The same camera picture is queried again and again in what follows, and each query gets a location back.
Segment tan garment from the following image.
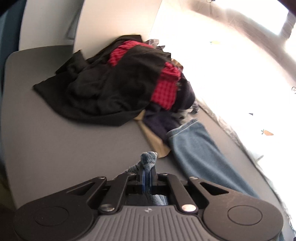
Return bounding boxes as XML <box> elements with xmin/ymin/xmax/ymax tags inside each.
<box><xmin>134</xmin><ymin>59</ymin><xmax>185</xmax><ymax>159</ymax></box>

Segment grey garment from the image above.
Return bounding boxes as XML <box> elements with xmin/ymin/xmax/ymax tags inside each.
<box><xmin>178</xmin><ymin>101</ymin><xmax>199</xmax><ymax>120</ymax></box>

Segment white printed carrot curtain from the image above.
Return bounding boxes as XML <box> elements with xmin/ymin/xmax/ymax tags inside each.
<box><xmin>150</xmin><ymin>1</ymin><xmax>295</xmax><ymax>223</ymax></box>

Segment white partition board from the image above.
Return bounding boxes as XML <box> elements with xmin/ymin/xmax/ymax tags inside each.
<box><xmin>19</xmin><ymin>1</ymin><xmax>161</xmax><ymax>58</ymax></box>

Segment black garment in pile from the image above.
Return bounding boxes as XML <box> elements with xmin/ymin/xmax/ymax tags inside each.
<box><xmin>33</xmin><ymin>35</ymin><xmax>170</xmax><ymax>126</ymax></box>

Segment blue denim jeans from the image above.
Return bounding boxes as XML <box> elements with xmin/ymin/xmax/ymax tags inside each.
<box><xmin>125</xmin><ymin>118</ymin><xmax>285</xmax><ymax>241</ymax></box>

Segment blue plaid shirt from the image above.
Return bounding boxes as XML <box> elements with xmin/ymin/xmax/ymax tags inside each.
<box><xmin>144</xmin><ymin>39</ymin><xmax>165</xmax><ymax>50</ymax></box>

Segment dark navy knit sweater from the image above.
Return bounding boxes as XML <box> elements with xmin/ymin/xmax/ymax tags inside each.
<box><xmin>142</xmin><ymin>73</ymin><xmax>195</xmax><ymax>145</ymax></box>

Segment red checkered shirt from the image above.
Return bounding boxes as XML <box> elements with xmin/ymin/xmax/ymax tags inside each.
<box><xmin>108</xmin><ymin>40</ymin><xmax>181</xmax><ymax>110</ymax></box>

